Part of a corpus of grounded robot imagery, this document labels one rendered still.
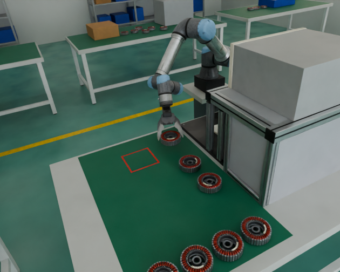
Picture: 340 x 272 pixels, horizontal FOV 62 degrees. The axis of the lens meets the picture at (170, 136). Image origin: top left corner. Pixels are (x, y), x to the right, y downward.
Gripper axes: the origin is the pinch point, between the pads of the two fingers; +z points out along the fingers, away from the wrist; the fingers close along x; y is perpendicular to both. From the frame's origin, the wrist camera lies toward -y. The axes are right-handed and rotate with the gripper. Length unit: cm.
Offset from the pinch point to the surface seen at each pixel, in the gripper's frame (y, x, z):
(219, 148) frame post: -14.5, -22.8, 8.4
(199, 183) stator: -25.5, -10.0, 22.5
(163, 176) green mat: -14.1, 6.3, 18.3
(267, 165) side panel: -45, -34, 17
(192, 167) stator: -15.6, -8.6, 15.8
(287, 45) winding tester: -40, -52, -30
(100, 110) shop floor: 214, 82, -56
